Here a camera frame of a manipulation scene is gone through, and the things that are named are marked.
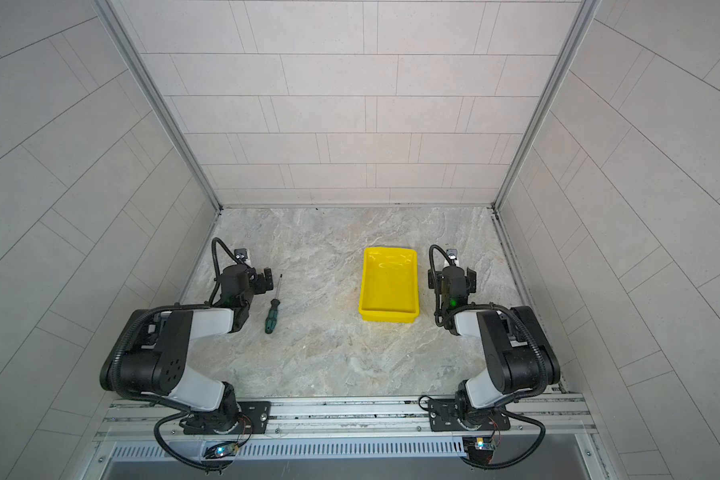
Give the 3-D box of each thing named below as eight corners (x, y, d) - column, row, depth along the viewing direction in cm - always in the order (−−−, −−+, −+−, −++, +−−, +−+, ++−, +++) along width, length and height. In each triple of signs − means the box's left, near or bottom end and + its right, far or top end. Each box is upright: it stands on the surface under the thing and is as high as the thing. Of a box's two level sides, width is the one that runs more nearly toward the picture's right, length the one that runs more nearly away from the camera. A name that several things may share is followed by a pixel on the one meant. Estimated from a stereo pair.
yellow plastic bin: (359, 322, 89) (358, 312, 84) (362, 254, 105) (361, 242, 100) (421, 322, 89) (424, 312, 84) (414, 254, 105) (416, 242, 100)
